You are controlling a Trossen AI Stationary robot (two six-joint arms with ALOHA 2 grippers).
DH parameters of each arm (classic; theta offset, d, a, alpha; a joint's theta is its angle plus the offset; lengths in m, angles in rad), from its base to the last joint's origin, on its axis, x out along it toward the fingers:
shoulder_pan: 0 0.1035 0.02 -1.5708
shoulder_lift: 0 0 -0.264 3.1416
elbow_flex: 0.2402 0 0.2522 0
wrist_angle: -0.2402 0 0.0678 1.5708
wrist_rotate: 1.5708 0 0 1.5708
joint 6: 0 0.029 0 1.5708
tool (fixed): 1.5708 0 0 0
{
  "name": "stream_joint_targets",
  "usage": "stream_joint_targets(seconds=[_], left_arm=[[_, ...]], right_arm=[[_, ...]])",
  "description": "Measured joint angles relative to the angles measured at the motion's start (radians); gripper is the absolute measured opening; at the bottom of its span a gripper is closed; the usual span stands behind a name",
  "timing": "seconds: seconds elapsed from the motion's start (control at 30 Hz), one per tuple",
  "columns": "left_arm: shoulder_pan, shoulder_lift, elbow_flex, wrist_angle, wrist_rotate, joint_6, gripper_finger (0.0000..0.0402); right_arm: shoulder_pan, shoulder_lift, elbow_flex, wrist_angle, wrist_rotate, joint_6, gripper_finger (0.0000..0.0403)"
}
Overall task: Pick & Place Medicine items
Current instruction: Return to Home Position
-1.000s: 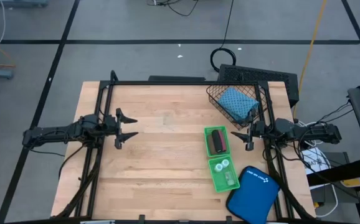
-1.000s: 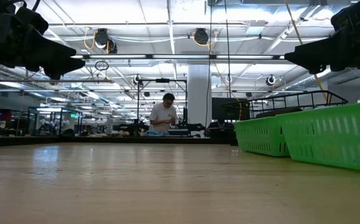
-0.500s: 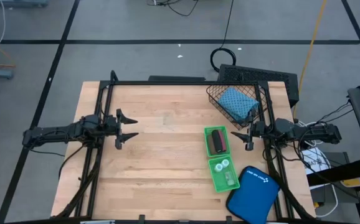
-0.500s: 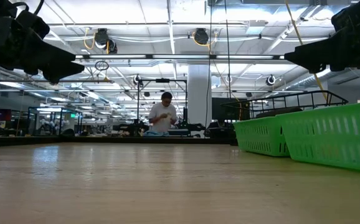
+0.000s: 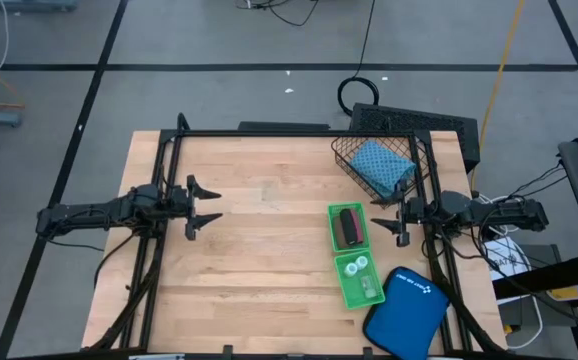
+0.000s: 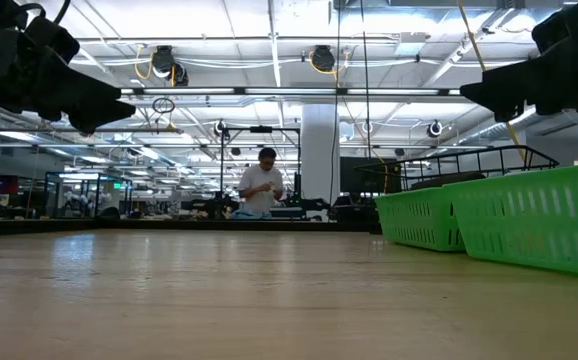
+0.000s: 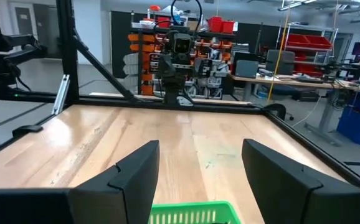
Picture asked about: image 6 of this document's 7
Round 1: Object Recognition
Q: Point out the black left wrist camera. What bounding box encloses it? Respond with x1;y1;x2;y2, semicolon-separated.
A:
23;17;81;64

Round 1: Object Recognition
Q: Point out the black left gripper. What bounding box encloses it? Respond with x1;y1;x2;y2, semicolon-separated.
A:
0;27;137;135

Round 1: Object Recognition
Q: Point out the white square pillar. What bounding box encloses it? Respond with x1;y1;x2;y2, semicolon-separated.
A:
300;103;341;221

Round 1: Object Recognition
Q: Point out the black aluminium table frame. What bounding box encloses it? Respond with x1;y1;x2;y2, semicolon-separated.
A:
0;218;375;237

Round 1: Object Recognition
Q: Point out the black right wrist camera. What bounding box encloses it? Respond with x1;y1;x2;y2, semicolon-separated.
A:
531;0;578;51

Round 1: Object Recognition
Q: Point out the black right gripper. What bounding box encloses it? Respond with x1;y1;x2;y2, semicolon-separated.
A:
460;29;578;123

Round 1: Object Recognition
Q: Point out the black wire basket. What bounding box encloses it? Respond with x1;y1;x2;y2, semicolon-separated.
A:
354;144;561;194

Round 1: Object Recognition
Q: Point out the person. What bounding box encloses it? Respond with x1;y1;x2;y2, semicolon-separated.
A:
237;146;286;221

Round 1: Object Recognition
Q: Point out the long ceiling light strip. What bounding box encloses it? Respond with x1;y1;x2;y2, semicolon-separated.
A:
120;86;463;97

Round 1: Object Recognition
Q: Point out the green slotted plastic basket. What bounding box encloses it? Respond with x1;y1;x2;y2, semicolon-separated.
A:
373;186;466;253
442;160;578;280

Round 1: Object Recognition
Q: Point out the black hanging cable coil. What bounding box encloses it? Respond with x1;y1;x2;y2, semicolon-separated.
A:
151;96;177;115

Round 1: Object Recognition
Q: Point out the yellow hanging cable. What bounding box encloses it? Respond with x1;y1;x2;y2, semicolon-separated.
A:
456;0;528;162

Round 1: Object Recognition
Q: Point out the black background monitor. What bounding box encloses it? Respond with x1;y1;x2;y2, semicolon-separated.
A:
339;156;403;195

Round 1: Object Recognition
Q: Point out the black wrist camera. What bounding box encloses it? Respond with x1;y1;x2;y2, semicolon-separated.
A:
531;0;578;51
23;17;81;64

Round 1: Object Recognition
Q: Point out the blue cloth on workbench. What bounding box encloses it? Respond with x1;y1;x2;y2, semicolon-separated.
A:
230;209;273;221

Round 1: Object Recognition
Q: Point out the black cable with coil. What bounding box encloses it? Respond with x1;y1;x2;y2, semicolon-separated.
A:
360;0;373;160

